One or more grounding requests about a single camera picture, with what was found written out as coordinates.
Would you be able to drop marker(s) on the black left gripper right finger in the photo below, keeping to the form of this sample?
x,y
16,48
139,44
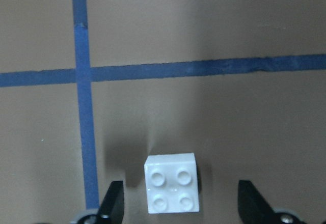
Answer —
x,y
252,206

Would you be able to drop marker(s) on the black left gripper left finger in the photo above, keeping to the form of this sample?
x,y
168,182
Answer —
x,y
111,209

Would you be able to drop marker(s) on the white block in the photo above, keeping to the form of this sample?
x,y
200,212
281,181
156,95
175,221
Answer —
x,y
171,183

